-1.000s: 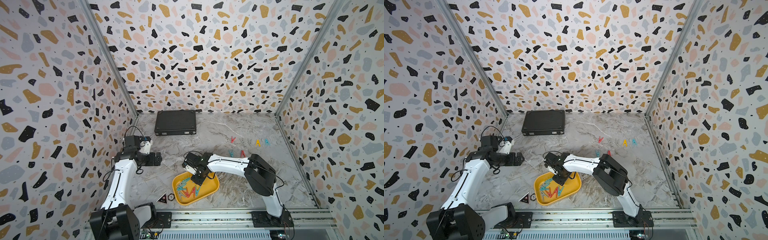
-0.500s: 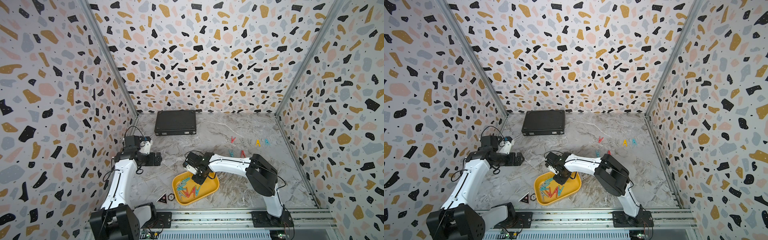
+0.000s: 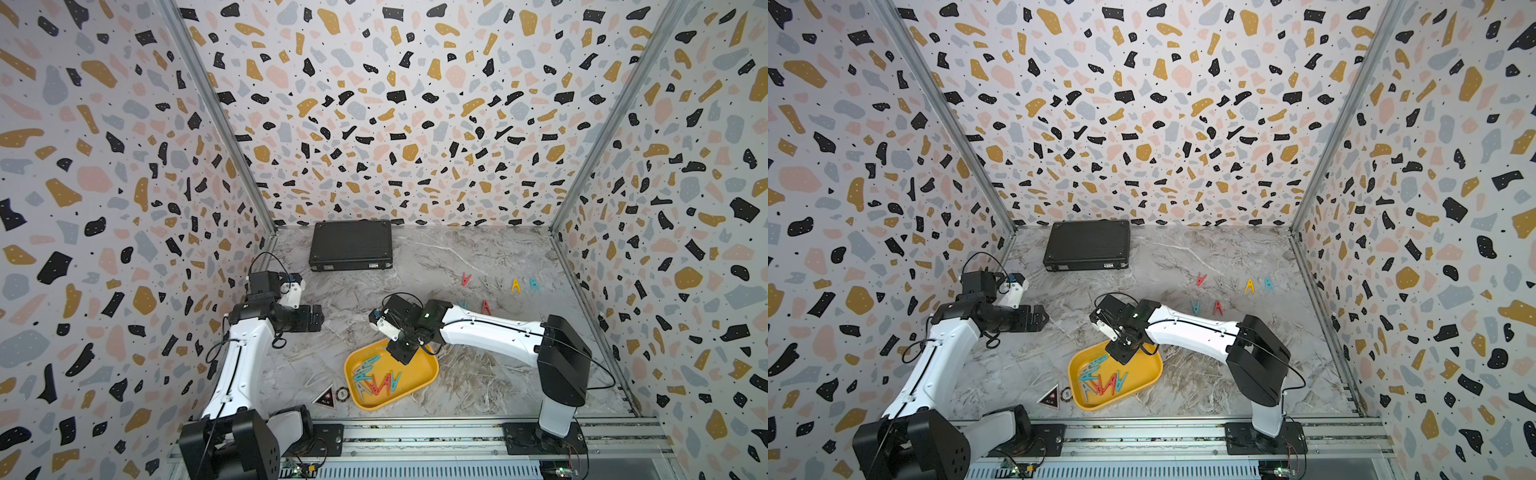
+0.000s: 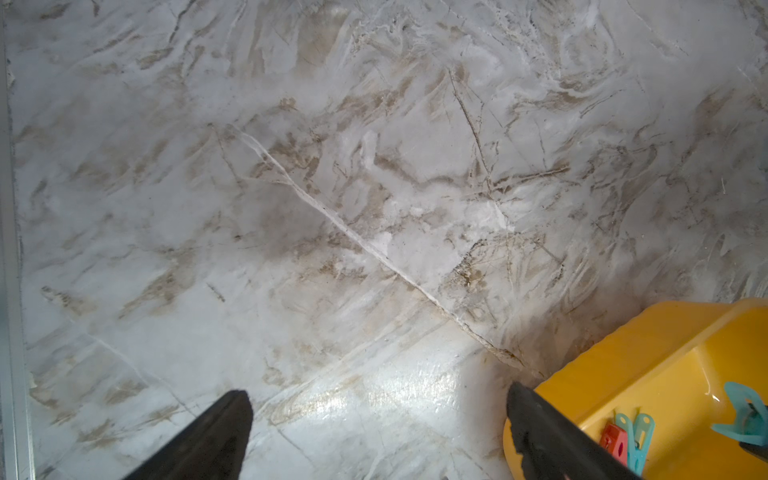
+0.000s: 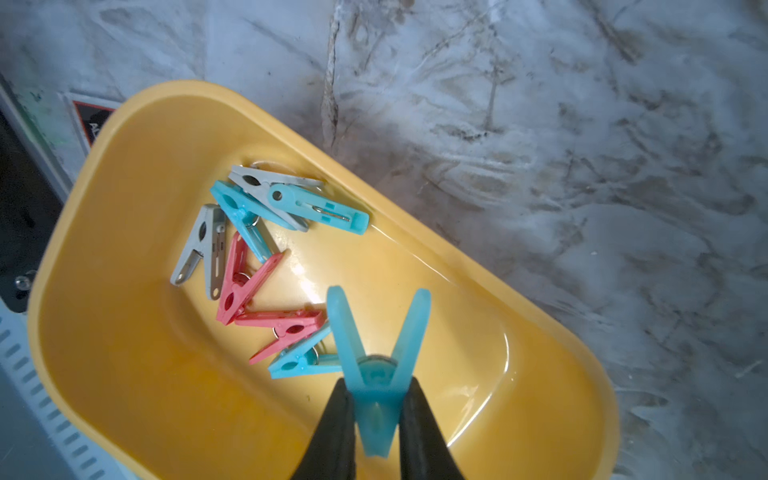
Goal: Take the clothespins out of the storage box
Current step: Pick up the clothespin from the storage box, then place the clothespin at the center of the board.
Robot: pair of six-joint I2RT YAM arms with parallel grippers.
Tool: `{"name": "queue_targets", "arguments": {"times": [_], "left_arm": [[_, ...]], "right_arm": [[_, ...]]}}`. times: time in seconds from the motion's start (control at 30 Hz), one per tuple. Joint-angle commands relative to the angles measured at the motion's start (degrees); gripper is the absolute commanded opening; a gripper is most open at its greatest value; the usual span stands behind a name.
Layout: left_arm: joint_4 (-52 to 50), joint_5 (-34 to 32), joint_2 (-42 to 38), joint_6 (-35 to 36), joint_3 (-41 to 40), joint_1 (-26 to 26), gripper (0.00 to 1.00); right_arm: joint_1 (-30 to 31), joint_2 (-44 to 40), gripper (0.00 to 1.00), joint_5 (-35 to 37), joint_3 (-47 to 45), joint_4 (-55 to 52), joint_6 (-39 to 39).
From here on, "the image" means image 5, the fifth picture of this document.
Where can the red clothespin in tray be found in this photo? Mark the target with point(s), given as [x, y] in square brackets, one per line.
[289, 327]
[238, 287]

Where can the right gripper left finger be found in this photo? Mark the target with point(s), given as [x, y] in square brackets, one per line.
[331, 451]

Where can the teal translucent clothespin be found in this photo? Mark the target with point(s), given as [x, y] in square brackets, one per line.
[378, 383]

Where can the black triangle marker sticker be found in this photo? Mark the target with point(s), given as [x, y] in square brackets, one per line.
[88, 114]

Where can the yellow plastic storage tray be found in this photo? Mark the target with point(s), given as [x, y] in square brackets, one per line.
[144, 368]

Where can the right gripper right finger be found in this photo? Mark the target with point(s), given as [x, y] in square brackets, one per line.
[424, 453]

